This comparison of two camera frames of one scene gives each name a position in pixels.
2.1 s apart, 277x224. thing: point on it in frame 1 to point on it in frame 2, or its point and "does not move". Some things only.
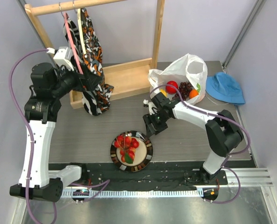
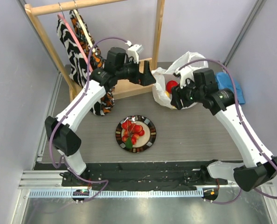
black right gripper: [154, 124] to [180, 94]
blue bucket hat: [225, 87] does not move
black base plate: [159, 176] does not move
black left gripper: [88, 81] to [143, 79]
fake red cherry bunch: [128, 145] to [131, 133]
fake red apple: [171, 89] does not move
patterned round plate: [143, 155] to [144, 142]
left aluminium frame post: [22, 3] does not move
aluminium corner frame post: [256, 8] does not move
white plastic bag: [185, 80] does not move
